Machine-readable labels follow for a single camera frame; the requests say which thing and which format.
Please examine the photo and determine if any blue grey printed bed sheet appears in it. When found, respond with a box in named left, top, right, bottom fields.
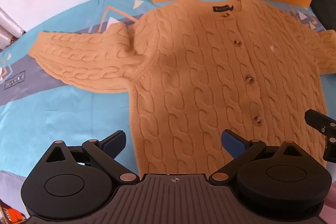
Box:
left=0, top=0, right=336, bottom=216

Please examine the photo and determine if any tan cable knit cardigan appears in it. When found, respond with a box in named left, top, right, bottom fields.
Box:
left=28, top=0, right=336, bottom=175

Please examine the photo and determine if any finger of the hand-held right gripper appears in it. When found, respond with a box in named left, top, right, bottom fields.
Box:
left=304, top=109, right=336, bottom=161

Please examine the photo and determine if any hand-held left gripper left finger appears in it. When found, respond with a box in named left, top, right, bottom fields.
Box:
left=46, top=130, right=140, bottom=185

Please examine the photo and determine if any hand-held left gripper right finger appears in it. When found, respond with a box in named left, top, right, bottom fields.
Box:
left=209, top=130, right=305, bottom=186

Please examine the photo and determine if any pale curtain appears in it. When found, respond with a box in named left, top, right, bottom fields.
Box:
left=0, top=6, right=27, bottom=52

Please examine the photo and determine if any dark cloth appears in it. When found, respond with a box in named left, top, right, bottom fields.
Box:
left=310, top=0, right=336, bottom=33

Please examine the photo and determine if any red patterned cloth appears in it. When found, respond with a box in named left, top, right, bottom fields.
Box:
left=0, top=199, right=28, bottom=224

